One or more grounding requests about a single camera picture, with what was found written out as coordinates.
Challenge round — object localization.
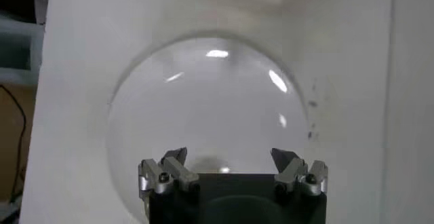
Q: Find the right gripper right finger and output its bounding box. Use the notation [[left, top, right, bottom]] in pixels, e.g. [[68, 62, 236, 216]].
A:
[[270, 147, 329, 196]]

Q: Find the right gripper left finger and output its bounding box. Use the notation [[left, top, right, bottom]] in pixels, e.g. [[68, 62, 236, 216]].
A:
[[138, 147, 201, 201]]

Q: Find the white round plate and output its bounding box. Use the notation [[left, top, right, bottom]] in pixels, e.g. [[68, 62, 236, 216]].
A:
[[105, 33, 311, 224]]

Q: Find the thin black floor cable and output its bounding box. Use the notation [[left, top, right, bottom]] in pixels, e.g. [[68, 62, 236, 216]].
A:
[[0, 84, 28, 204]]

